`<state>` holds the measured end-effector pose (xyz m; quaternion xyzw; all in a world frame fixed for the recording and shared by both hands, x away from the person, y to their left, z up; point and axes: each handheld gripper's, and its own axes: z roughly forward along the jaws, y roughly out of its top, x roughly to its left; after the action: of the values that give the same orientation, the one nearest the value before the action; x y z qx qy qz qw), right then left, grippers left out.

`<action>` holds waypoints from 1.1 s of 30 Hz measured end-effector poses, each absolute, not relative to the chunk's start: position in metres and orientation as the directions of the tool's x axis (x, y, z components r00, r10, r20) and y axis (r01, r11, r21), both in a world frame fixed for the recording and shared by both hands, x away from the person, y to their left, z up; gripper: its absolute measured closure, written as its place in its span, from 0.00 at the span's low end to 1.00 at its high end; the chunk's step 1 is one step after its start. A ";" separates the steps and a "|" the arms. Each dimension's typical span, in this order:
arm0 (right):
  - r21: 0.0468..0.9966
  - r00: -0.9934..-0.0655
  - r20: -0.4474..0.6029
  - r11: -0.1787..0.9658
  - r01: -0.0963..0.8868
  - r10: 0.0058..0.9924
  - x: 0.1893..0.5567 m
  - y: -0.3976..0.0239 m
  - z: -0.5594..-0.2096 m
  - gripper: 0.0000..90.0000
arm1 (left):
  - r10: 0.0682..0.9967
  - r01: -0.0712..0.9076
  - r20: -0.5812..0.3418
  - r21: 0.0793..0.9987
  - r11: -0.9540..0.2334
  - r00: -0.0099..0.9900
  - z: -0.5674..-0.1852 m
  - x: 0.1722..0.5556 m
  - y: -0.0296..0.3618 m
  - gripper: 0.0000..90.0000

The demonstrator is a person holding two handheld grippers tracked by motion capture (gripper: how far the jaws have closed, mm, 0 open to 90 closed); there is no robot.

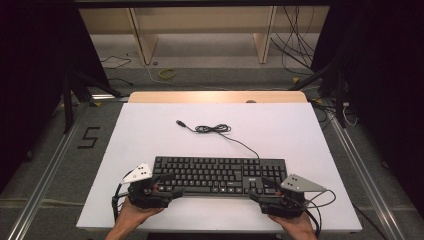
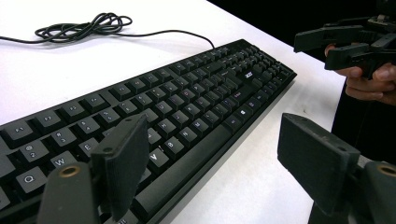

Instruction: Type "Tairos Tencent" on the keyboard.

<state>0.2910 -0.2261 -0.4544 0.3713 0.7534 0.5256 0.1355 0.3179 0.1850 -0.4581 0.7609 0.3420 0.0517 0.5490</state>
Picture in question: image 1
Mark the white floor cable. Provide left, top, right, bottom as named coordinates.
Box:
left=143, top=63, right=232, bottom=92

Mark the dark curtain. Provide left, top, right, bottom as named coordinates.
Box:
left=311, top=0, right=424, bottom=218
left=0, top=0, right=112, bottom=195

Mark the bundle of black cables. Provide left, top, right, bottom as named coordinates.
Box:
left=269, top=5, right=317, bottom=76

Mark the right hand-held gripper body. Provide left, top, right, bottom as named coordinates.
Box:
left=259, top=173, right=327, bottom=219

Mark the wooden shelf unit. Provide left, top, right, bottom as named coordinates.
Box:
left=79, top=6, right=331, bottom=65

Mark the left hand-held gripper cable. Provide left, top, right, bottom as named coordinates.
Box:
left=111, top=171, right=133, bottom=222

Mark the black keyboard cable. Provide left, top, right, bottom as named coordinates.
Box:
left=175, top=119, right=261, bottom=160

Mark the black keyboard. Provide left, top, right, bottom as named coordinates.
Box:
left=152, top=155, right=288, bottom=198

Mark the wooden table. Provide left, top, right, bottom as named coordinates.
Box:
left=128, top=90, right=308, bottom=104

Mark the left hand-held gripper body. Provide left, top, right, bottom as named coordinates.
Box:
left=121, top=162, right=174, bottom=210

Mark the metal floor rail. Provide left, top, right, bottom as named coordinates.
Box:
left=324, top=106, right=407, bottom=240
left=6, top=94, right=129, bottom=240

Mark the white board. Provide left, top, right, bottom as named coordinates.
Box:
left=75, top=102, right=363, bottom=234

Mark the thin black floor cable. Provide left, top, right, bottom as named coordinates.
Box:
left=100, top=55, right=133, bottom=70

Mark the black tripod stand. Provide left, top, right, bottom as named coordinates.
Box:
left=61, top=71, right=124, bottom=135
left=288, top=59, right=348, bottom=129

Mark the tangle of floor cables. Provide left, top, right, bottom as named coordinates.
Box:
left=309, top=98, right=360, bottom=128

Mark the person's left hand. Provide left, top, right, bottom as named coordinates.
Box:
left=114, top=197, right=164, bottom=231

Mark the yellow tape roll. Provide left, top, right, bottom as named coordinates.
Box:
left=158, top=68, right=177, bottom=80

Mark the person's right hand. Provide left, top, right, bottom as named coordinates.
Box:
left=268, top=213, right=316, bottom=236

